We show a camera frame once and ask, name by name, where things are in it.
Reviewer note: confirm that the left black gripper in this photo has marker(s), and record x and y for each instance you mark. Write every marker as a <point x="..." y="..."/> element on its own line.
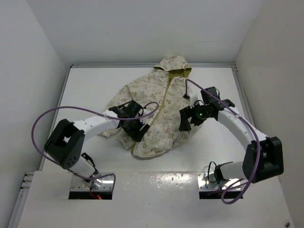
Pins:
<point x="137" y="134"/>

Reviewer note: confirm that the metal base plate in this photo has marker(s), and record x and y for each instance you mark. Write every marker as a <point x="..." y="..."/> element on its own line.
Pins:
<point x="207" y="182"/>
<point x="104" y="184"/>

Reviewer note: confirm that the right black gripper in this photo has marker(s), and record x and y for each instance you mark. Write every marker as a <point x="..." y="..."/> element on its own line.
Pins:
<point x="186" y="113"/>

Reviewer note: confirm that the cream printed hooded jacket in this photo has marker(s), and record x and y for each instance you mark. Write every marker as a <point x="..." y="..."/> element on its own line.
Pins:
<point x="166" y="86"/>

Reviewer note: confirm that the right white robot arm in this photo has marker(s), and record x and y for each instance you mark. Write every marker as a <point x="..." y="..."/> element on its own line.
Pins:
<point x="263" y="154"/>

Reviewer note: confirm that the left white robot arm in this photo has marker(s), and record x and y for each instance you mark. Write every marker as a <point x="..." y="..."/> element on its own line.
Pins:
<point x="65" y="144"/>

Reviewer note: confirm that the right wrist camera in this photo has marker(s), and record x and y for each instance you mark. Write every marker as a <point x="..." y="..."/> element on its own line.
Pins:
<point x="191" y="97"/>

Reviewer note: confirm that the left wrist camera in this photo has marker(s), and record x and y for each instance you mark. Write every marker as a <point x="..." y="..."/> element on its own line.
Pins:
<point x="148" y="117"/>

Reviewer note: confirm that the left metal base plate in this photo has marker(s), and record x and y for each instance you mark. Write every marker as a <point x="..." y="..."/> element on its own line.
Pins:
<point x="104" y="184"/>

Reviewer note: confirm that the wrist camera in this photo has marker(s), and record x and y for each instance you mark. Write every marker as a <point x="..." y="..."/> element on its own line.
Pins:
<point x="148" y="117"/>
<point x="191" y="97"/>

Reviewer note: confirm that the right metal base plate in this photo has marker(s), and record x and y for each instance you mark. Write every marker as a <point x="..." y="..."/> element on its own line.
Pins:
<point x="207" y="182"/>

